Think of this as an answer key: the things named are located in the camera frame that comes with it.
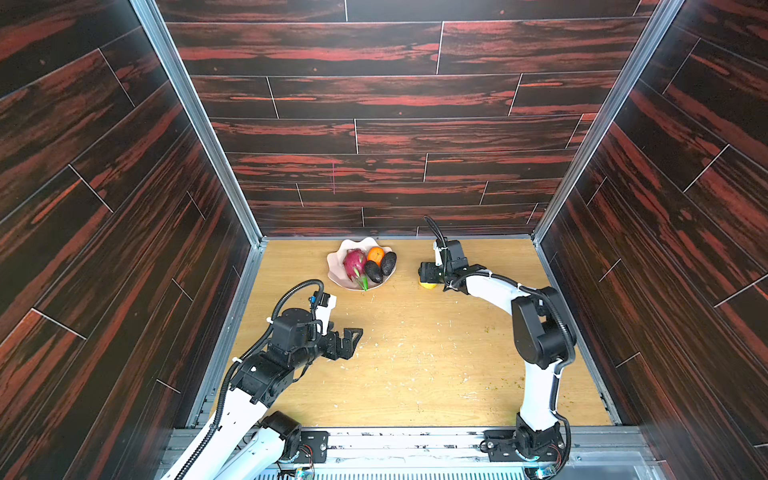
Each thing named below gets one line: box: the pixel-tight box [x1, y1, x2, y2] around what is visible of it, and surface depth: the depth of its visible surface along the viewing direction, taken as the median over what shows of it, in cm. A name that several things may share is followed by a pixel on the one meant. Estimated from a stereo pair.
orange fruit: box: [367, 246, 385, 266], surface depth 106 cm
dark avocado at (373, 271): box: [364, 260, 384, 283], surface depth 103 cm
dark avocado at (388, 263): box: [381, 251, 397, 276], surface depth 103 cm
